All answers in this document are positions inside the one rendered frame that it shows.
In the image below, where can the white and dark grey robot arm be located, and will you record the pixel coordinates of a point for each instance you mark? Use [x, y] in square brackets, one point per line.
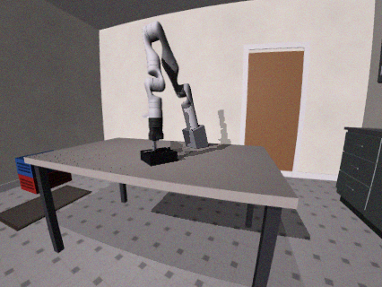
[151, 33]

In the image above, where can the black lighting desk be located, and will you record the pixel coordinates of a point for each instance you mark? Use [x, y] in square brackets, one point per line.
[159, 156]

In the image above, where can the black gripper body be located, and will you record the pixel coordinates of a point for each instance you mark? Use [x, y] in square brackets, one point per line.
[155, 123]

